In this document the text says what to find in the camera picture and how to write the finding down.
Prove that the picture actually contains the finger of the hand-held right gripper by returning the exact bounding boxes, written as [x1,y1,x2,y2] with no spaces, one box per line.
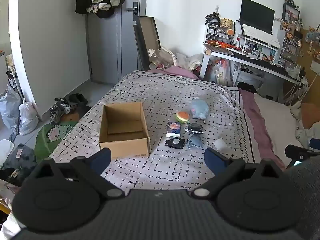
[309,138,320,152]
[285,144,320,159]

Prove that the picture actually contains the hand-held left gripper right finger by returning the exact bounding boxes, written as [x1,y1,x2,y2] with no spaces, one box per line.
[191,147,286,200]

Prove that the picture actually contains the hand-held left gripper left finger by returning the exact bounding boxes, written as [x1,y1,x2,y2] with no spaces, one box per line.
[32,147,125,201]

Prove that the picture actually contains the small white soft item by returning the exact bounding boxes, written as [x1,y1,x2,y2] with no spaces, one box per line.
[214,138,228,153]

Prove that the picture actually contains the brown cardboard box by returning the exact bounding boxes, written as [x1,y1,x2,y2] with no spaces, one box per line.
[99,102,151,159]

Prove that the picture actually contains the blue-grey cloth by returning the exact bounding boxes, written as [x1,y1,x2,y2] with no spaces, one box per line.
[187,135,204,149]

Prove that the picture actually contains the black cloth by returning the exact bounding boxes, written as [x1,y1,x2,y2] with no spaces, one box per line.
[184,122,204,136]

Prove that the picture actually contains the black pouch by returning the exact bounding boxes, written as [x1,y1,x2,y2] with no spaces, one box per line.
[165,138,186,151]

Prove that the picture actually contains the blue printed packet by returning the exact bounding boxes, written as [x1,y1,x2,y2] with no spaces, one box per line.
[166,122,182,138]

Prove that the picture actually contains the hamburger squishy toy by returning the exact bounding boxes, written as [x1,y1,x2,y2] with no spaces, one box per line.
[176,111,191,124]

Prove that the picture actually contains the grey-blue plush toy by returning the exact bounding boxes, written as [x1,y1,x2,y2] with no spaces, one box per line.
[190,99,210,119]

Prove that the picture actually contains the pale printed bedding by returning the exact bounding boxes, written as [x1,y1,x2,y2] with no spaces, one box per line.
[295,121,320,148]

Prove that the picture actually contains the orange pillow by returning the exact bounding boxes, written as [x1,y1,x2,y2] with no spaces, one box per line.
[300,102,320,130]

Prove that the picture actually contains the white duvet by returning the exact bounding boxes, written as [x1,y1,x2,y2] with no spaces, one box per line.
[254,93,310,153]

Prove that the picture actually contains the green cartoon floor mat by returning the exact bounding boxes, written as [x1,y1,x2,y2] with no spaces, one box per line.
[34,121,78,161]

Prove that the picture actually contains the grey sneakers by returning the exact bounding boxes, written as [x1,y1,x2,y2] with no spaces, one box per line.
[50,98,73,123]

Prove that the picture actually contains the black-and-white patterned blanket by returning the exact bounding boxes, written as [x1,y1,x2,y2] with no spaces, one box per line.
[49,70,250,191]

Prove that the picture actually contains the dark clothes pile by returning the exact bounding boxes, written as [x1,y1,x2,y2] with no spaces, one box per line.
[0,144,37,182]

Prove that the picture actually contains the white plastic bag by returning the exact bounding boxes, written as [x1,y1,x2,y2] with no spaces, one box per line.
[19,97,39,136]
[0,90,22,134]

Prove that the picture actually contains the orange bag under desk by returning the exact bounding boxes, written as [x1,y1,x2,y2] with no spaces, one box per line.
[211,58,233,86]

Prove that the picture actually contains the white desk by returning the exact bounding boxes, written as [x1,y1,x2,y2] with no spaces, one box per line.
[199,44,307,88]

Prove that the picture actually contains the cork board with figurines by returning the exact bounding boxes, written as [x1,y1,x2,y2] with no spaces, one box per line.
[299,25,320,105]

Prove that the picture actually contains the crumpled plastic bags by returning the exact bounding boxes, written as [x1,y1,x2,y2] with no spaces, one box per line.
[160,47,204,72]

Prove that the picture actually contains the grey door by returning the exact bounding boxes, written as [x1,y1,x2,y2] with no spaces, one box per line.
[85,0,148,85]

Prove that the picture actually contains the white monitor stand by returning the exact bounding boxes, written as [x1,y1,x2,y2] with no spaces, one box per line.
[237,34,281,64]

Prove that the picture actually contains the clear plastic jar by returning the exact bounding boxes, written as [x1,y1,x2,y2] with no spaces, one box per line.
[147,49,175,70]

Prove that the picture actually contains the white keyboard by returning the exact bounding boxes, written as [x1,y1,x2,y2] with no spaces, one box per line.
[241,24,282,47]

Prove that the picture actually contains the clear drawer organizer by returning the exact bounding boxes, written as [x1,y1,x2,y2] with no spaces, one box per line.
[205,23,233,45]

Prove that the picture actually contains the black-framed brown board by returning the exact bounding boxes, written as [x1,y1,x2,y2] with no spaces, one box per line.
[133,16,161,72]

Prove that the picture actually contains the black monitor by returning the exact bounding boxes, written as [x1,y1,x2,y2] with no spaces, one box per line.
[239,0,275,35]

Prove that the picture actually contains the black handbag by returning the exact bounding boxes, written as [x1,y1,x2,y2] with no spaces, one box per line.
[205,12,221,23]

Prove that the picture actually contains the white cables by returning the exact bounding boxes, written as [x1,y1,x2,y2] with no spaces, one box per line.
[284,72,317,108]

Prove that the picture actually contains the black picture frame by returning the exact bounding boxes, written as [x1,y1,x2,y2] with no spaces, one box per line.
[282,2,300,22]

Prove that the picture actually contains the black door handle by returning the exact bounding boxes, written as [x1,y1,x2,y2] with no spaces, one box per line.
[125,2,139,22]

